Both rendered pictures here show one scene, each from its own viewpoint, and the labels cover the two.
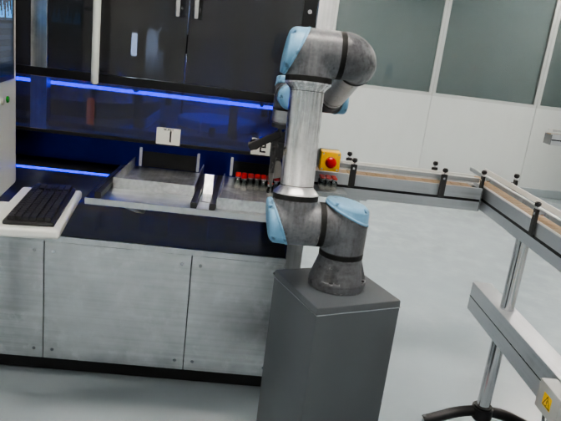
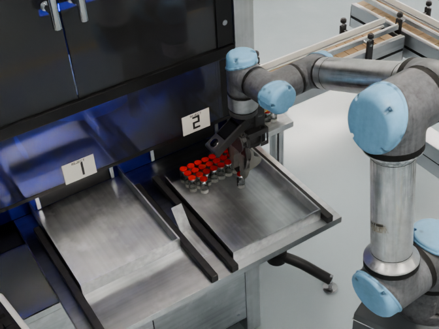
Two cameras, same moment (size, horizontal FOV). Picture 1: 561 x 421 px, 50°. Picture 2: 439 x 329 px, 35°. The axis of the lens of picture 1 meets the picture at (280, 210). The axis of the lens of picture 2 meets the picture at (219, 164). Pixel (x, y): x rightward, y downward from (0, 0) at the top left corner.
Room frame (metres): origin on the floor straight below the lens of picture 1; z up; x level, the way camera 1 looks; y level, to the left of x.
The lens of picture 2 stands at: (0.74, 0.71, 2.11)
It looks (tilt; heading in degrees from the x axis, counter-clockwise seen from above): 39 degrees down; 334
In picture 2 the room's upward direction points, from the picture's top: 4 degrees counter-clockwise
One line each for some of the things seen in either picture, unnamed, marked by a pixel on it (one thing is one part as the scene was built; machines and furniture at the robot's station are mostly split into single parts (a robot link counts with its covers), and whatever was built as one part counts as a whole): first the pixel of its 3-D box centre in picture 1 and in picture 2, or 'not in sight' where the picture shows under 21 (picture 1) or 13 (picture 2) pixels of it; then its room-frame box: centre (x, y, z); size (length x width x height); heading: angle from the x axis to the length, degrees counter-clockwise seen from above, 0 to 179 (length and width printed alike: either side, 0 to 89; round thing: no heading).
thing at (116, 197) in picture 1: (208, 193); (175, 221); (1.96, 0.25, 0.87); 0.70 x 0.48 x 0.02; 94
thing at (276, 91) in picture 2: (295, 97); (274, 88); (1.88, 0.00, 1.23); 0.11 x 0.11 x 0.08; 8
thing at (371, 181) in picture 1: (393, 179); (313, 64); (2.34, -0.43, 0.92); 0.69 x 0.15 x 0.16; 94
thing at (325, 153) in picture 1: (329, 159); not in sight; (2.18, -0.16, 1.00); 0.08 x 0.07 x 0.07; 4
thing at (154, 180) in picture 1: (162, 174); (102, 224); (2.02, 0.42, 0.90); 0.34 x 0.26 x 0.04; 4
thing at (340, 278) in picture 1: (338, 266); (426, 286); (1.48, -0.17, 0.84); 0.15 x 0.15 x 0.10
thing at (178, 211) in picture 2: (207, 188); (191, 230); (1.87, 0.24, 0.91); 0.14 x 0.03 x 0.06; 5
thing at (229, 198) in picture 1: (259, 194); (240, 197); (1.93, 0.08, 0.90); 0.34 x 0.26 x 0.04; 4
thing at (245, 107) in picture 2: (283, 117); (242, 99); (1.98, 0.03, 1.15); 0.08 x 0.08 x 0.05
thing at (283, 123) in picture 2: (327, 190); (262, 120); (2.22, -0.17, 0.87); 0.14 x 0.13 x 0.02; 4
